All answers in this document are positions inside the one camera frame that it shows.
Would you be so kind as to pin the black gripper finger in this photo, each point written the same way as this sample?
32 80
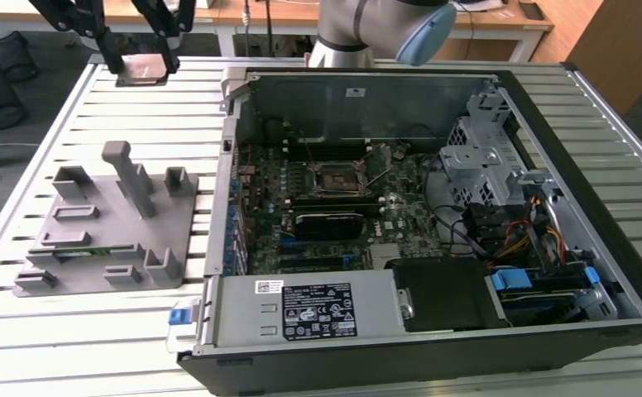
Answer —
170 16
78 14

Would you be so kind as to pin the small square CPU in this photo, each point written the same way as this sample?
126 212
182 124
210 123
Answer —
142 68

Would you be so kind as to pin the thin metal locking lever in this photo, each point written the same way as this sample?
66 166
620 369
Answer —
310 154
382 176

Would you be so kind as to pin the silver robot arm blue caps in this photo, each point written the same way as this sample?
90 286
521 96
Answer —
344 25

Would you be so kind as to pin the CPU socket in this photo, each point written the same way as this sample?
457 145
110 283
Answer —
338 178

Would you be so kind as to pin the small black mesh bin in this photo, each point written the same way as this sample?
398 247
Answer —
18 54

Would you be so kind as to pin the black RAM slot bank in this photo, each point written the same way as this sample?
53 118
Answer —
333 204
326 151

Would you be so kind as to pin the grey plastic parts rack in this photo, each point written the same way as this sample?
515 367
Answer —
111 231

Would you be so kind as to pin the green RAM stick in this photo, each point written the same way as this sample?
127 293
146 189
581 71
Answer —
106 249

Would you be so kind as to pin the black graphics card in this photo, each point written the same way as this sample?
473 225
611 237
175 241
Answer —
326 225

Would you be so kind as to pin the green motherboard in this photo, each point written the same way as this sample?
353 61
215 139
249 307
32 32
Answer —
404 194

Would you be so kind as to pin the black expansion slot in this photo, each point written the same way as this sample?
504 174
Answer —
316 263

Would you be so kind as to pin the silver perforated drive cage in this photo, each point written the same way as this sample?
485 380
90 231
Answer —
476 161

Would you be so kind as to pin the black phone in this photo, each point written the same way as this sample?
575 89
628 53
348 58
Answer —
532 11

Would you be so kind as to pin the silver chipset heatsink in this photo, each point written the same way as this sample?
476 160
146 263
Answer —
386 254

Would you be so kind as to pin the blue case latch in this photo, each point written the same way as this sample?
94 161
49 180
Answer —
179 318

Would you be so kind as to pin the grey power supply with label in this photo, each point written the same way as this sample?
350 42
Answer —
244 314

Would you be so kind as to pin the wooden cabinet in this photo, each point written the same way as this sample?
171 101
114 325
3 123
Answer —
619 49

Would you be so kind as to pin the blue disk carrier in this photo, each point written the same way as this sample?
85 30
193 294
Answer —
512 281

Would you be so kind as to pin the black open PC case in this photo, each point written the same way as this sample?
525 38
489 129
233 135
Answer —
354 368

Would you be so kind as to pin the blue plastic clip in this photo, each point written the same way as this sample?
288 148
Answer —
592 276

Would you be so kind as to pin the silver disk bay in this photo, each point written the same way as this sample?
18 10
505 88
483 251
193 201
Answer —
603 304

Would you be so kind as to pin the wooden desk white frame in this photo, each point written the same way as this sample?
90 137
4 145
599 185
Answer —
205 13
487 24

